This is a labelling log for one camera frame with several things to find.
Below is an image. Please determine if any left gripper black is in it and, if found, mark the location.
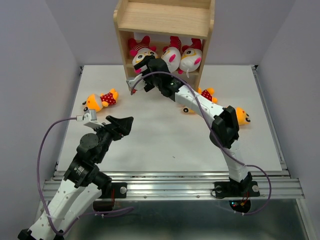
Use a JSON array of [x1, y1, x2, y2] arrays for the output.
[[91, 114, 134, 163]]

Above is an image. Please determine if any white pink plush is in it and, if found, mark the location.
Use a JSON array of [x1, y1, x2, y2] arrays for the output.
[[125, 35, 159, 77], [161, 36, 182, 73], [177, 38, 203, 75]]

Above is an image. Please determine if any orange plush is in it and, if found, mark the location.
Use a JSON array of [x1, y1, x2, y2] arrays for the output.
[[82, 88, 119, 112], [236, 107, 251, 126]]

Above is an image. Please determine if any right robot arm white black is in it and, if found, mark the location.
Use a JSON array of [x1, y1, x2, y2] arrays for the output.
[[127, 55, 252, 197]]

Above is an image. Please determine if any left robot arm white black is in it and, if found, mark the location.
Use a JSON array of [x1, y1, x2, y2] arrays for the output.
[[17, 110, 134, 240]]

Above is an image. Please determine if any wooden shelf unit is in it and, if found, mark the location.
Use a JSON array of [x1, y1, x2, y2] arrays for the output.
[[113, 0, 216, 88]]

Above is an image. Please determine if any orange plush facing up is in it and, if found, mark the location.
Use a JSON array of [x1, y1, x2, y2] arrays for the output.
[[182, 87, 218, 114]]

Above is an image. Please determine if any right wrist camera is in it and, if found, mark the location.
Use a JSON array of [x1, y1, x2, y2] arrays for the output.
[[126, 74, 147, 95]]

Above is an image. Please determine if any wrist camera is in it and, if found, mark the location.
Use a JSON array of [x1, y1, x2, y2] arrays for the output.
[[76, 109, 104, 130], [126, 74, 147, 95]]

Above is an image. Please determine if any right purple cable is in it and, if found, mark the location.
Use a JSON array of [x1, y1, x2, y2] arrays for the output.
[[130, 71, 273, 216]]

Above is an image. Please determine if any purple cable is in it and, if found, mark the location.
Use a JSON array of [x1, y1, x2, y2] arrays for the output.
[[130, 71, 273, 216], [36, 117, 135, 237]]

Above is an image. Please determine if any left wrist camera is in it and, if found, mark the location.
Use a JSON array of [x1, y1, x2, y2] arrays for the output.
[[76, 109, 104, 130]]

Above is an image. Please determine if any aluminium mounting rail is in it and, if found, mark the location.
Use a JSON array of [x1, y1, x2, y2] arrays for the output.
[[39, 171, 306, 201]]

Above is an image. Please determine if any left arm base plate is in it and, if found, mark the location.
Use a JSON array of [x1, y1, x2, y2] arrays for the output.
[[102, 182, 128, 199]]

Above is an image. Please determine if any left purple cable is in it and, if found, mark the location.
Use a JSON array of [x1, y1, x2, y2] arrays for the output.
[[36, 117, 135, 237]]

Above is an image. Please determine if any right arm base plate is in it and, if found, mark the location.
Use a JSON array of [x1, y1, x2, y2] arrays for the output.
[[210, 181, 260, 199]]

